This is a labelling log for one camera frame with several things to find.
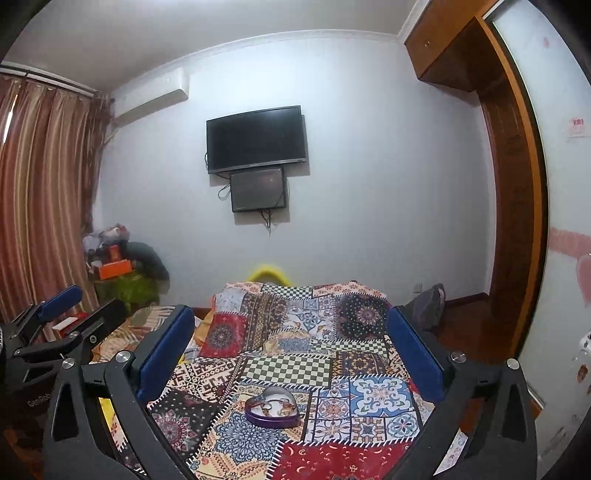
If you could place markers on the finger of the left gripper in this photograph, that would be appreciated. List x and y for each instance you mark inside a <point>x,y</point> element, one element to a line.
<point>60,297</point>
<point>93,330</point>

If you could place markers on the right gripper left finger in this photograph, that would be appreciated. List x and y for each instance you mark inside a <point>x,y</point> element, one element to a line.
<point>77,443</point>

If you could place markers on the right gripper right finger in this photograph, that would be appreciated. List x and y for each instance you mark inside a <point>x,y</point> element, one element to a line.
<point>502,443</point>

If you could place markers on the purple heart-shaped jewelry box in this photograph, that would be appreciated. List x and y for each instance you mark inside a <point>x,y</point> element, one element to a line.
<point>274,408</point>

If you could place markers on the red box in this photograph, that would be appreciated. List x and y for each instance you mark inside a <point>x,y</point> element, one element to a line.
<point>67,325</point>

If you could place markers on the striped patterned blanket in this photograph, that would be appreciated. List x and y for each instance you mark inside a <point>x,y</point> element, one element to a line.
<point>131,332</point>

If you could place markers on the orange box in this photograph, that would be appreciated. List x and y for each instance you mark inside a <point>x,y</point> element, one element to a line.
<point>115,269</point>

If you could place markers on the white sliding wardrobe door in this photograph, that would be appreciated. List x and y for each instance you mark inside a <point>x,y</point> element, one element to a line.
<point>556,354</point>

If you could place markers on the colourful patchwork bedspread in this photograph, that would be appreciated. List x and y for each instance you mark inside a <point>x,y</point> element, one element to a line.
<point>328,345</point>

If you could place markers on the grey backpack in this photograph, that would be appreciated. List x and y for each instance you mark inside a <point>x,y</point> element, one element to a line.
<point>427,309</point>

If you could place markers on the striped brown curtain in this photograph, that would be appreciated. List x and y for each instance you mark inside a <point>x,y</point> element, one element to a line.
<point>51,143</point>

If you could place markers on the yellow round object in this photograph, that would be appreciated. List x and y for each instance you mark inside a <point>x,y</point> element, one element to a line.
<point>266,273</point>

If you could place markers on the brown wooden door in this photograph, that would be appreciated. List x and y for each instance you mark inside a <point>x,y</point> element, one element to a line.
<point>521,195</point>

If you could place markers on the wooden overhead cabinet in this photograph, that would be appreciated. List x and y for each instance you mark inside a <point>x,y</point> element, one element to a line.
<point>449,46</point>

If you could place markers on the white wall air conditioner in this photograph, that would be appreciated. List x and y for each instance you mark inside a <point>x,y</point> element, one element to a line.
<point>151,96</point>

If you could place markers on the small black wall monitor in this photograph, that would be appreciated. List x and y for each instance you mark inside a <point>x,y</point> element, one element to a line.
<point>258,190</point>

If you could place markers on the large black wall television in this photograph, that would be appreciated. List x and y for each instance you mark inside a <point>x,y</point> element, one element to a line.
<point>255,139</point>

